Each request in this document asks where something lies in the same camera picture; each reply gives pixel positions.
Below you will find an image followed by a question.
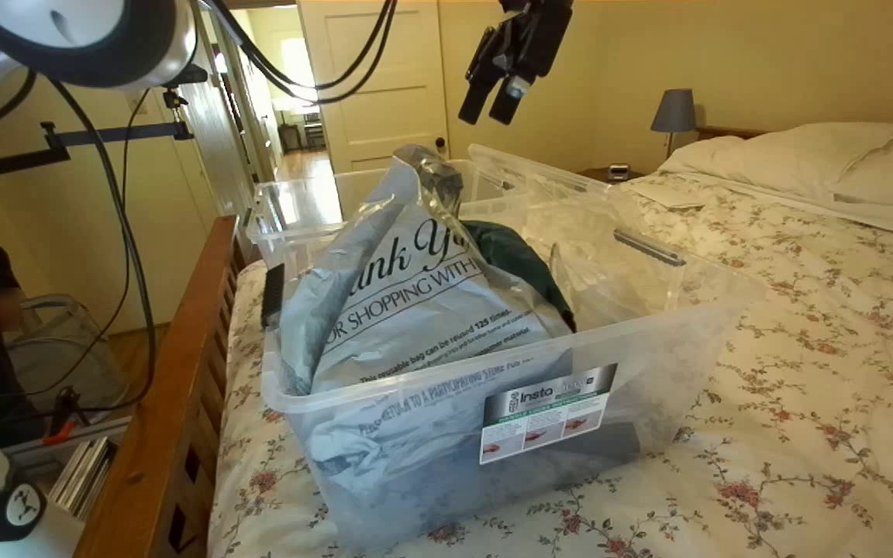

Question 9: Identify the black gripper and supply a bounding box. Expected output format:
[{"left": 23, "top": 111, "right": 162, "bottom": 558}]
[{"left": 457, "top": 0, "right": 574, "bottom": 123}]

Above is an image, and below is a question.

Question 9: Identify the clear plastic tote lid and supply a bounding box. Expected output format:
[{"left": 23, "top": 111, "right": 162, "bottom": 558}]
[{"left": 455, "top": 146, "right": 762, "bottom": 327}]

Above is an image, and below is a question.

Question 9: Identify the grey plastic shopping bag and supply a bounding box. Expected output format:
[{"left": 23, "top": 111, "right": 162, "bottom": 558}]
[{"left": 282, "top": 146, "right": 570, "bottom": 491}]

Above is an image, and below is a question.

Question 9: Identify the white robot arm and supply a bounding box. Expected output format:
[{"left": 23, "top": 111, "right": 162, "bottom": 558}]
[{"left": 0, "top": 0, "right": 574, "bottom": 123}]

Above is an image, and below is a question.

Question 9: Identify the white door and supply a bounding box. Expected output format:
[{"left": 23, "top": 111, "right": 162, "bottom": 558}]
[{"left": 296, "top": 0, "right": 445, "bottom": 171}]

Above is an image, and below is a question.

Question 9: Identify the dark green cloth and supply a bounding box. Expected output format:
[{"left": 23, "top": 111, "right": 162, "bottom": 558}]
[{"left": 464, "top": 221, "right": 577, "bottom": 327}]

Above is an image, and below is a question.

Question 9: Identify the grey bedside lamp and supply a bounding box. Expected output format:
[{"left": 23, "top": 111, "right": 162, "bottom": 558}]
[{"left": 652, "top": 86, "right": 698, "bottom": 152}]

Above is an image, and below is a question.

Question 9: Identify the clear tote with clothes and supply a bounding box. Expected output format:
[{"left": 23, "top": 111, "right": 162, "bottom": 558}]
[{"left": 257, "top": 221, "right": 738, "bottom": 524}]

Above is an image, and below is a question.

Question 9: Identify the right white pillow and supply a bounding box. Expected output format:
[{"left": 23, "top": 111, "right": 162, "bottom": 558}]
[{"left": 661, "top": 122, "right": 893, "bottom": 195}]

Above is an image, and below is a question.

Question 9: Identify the floral bed cover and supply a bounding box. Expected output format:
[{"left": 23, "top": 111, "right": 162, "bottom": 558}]
[{"left": 207, "top": 176, "right": 893, "bottom": 558}]

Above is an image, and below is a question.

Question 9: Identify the wooden bed footboard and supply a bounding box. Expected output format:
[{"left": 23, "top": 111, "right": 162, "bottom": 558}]
[{"left": 73, "top": 216, "right": 245, "bottom": 558}]

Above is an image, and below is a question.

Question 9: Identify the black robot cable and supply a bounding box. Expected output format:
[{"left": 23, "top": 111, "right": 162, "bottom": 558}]
[{"left": 195, "top": 0, "right": 404, "bottom": 107}]

